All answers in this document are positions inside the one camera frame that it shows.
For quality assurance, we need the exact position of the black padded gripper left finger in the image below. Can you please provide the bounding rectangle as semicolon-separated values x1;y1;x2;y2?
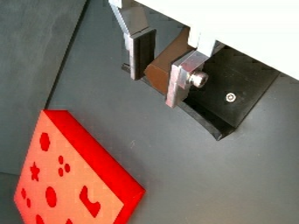
109;0;157;80

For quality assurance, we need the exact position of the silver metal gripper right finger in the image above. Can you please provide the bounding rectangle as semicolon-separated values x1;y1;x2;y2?
165;27;227;109

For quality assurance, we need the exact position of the brown hexagon prism object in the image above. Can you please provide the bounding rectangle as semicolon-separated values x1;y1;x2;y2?
145;27;193;95

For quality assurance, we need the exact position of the black curved object holder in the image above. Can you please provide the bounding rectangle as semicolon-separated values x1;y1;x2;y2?
121;47;282;142

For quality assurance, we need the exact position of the red foam shape-sorting block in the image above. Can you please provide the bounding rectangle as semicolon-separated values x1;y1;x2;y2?
14;110;146;224

